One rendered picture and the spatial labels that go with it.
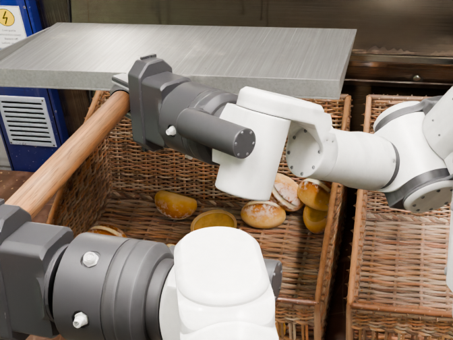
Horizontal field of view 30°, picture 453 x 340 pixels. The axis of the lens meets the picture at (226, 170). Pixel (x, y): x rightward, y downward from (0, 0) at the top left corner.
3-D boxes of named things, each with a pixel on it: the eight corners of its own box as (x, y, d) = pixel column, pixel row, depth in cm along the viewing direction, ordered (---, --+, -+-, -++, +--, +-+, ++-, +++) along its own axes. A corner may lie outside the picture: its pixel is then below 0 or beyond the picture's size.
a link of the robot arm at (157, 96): (176, 137, 115) (237, 161, 107) (119, 158, 109) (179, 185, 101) (171, 47, 110) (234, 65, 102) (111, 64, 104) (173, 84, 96)
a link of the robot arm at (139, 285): (105, 389, 66) (243, 417, 63) (93, 269, 62) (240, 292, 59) (162, 314, 76) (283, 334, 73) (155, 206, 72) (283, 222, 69)
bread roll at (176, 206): (192, 196, 182) (185, 220, 181) (203, 202, 188) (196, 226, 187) (152, 186, 185) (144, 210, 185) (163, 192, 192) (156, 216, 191)
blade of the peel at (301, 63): (339, 100, 114) (339, 79, 112) (-37, 85, 125) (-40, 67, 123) (356, 30, 146) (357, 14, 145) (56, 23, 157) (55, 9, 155)
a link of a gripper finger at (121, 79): (127, 77, 114) (156, 87, 110) (107, 83, 112) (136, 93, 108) (126, 66, 113) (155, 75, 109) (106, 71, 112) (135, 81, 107)
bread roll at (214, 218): (240, 237, 178) (237, 236, 183) (234, 206, 178) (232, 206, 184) (193, 245, 177) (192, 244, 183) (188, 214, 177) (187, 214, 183)
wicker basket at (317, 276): (118, 173, 203) (98, 75, 186) (353, 193, 191) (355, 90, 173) (38, 327, 167) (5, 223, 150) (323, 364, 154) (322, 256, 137)
